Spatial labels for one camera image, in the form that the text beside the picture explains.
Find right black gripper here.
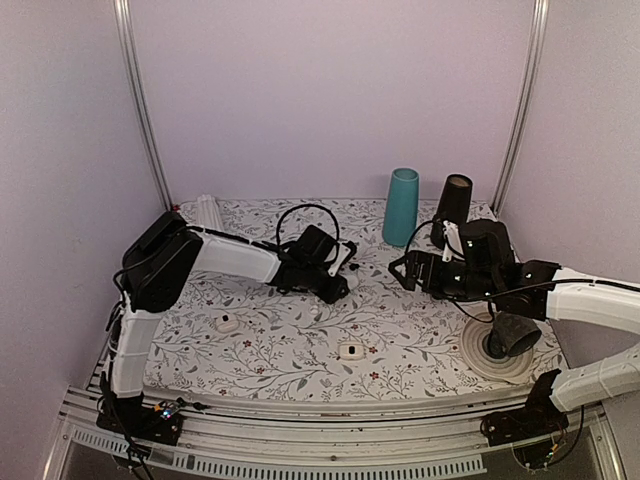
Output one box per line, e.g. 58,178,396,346
389,249,500,303

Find cream earbud charging case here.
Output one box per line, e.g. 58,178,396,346
338,343,366,361

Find white oval earbud case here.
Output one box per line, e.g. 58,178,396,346
344,274,360,291

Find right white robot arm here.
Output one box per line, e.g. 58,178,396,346
389,220,639,436

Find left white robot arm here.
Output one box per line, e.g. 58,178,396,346
106,211,357,434

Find white case with black dot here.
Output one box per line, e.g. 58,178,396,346
215,313,239,334

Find teal vase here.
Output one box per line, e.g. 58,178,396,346
382,167,420,247

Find white ribbed plate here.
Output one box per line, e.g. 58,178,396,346
459,305,534,385

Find black vase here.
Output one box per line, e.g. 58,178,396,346
433,174,473,225

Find floral patterned table mat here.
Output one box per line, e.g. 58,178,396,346
143,199,564,404

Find white ribbed vase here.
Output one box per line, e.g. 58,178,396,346
195,195,224,231

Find dark grey mug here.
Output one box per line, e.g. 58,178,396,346
486,312,542,359

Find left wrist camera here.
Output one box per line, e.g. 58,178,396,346
291,225,337,265

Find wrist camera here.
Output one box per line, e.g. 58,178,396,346
430,217,446,250
291,225,337,265

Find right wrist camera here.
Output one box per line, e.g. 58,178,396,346
430,217,446,250

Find left camera black cable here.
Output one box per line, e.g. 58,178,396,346
274,203,341,251

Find camera black cable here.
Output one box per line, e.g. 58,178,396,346
274,203,341,251
401,219,556,326

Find front aluminium rail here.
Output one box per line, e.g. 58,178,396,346
43,388,627,479

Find right camera black cable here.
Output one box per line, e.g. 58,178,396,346
401,219,556,326

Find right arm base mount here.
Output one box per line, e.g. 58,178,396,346
480,369,569,446

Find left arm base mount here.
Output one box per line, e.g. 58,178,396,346
96,372,184,446

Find right aluminium frame post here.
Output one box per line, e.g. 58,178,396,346
490,0,550,217

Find aluminium frame post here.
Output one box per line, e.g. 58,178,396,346
490,0,550,217
113,0,173,211

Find left aluminium frame post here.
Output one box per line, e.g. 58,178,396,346
113,0,173,211

